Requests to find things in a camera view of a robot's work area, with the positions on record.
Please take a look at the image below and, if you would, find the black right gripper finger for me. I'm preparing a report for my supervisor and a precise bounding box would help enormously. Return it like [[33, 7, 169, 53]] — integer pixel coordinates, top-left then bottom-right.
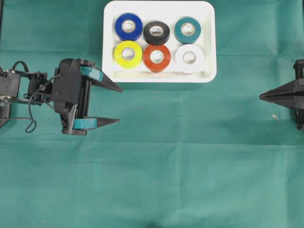
[[259, 80, 295, 98], [260, 96, 296, 110]]

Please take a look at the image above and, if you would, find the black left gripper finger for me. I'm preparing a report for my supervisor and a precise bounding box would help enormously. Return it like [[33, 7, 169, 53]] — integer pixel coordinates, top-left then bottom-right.
[[73, 117, 120, 130], [80, 61, 123, 93]]

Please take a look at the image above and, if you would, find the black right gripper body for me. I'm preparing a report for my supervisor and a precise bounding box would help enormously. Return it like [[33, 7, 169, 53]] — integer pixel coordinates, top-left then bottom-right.
[[293, 59, 304, 130]]

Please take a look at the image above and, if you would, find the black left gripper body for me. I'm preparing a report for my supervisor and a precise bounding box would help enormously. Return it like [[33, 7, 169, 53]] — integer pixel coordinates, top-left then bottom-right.
[[51, 64, 87, 136]]

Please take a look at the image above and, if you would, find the yellow tape roll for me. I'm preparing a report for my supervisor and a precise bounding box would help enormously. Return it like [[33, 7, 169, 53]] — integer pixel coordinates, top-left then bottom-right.
[[114, 40, 143, 69]]

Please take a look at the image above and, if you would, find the blue tape roll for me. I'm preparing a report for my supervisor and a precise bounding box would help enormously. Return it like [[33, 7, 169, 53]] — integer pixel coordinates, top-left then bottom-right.
[[114, 13, 143, 41]]

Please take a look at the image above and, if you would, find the red tape roll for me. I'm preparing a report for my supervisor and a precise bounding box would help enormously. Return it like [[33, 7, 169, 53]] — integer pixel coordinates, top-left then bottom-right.
[[143, 45, 171, 72]]

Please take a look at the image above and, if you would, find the black tape roll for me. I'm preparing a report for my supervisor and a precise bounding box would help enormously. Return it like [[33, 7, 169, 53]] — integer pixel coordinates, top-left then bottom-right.
[[143, 21, 170, 46]]

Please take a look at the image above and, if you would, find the white tape roll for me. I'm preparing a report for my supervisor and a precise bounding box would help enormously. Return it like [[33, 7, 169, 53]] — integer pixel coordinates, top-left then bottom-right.
[[175, 44, 207, 74]]

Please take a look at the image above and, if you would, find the green tape roll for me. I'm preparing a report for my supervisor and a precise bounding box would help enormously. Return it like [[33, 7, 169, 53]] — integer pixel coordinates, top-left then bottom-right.
[[174, 17, 201, 44]]

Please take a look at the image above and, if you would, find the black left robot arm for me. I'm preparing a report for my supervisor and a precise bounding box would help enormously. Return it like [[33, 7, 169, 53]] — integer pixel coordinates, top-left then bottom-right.
[[0, 58, 123, 136]]

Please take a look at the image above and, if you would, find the white plastic case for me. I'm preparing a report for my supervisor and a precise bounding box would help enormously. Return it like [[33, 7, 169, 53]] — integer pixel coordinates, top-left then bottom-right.
[[102, 0, 217, 83]]

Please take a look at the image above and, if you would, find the green table cloth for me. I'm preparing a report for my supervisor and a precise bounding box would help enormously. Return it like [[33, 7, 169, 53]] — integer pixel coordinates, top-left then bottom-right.
[[0, 0, 304, 228]]

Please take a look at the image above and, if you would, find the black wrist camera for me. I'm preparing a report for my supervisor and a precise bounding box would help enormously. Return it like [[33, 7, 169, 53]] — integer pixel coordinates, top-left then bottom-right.
[[51, 58, 82, 114]]

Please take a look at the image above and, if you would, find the black camera cable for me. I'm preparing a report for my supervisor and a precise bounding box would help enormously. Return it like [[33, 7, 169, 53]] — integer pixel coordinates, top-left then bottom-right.
[[10, 61, 62, 133]]

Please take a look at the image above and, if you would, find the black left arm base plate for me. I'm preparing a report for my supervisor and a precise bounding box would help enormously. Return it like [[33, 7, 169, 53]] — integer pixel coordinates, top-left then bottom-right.
[[0, 102, 11, 128]]

